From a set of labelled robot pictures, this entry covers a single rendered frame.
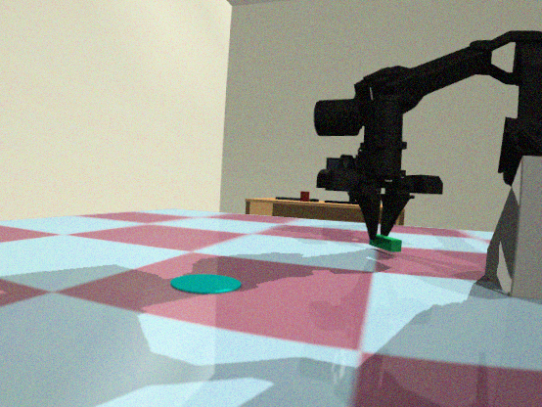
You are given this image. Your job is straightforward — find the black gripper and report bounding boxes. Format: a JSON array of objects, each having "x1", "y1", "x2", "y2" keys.
[{"x1": 316, "y1": 133, "x2": 443, "y2": 240}]

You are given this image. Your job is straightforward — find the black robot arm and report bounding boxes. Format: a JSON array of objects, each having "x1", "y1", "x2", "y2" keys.
[{"x1": 313, "y1": 30, "x2": 542, "y2": 187}]

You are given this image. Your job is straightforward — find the teal flat disc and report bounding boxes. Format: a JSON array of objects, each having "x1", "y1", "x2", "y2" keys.
[{"x1": 171, "y1": 274, "x2": 241, "y2": 294}]

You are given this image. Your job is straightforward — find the green rectangular post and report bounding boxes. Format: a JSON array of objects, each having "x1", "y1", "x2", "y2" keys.
[{"x1": 369, "y1": 234, "x2": 402, "y2": 252}]

